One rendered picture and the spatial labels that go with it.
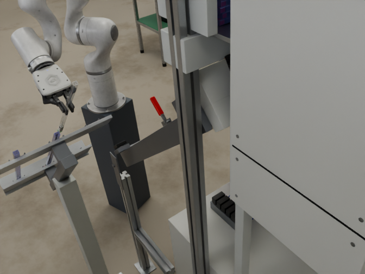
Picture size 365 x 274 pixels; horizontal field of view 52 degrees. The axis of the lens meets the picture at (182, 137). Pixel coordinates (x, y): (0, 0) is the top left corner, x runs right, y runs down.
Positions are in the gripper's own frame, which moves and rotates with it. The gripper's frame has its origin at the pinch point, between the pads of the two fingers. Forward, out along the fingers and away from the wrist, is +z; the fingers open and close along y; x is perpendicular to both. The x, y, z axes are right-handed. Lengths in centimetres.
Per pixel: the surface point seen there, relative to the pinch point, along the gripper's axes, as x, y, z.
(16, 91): 212, 24, -131
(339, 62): -82, 11, 47
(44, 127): 170, 21, -69
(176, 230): 12, 13, 53
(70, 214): 18.3, -13.7, 28.5
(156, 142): -15.0, 13.3, 28.4
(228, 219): 4, 28, 60
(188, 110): -48, 9, 34
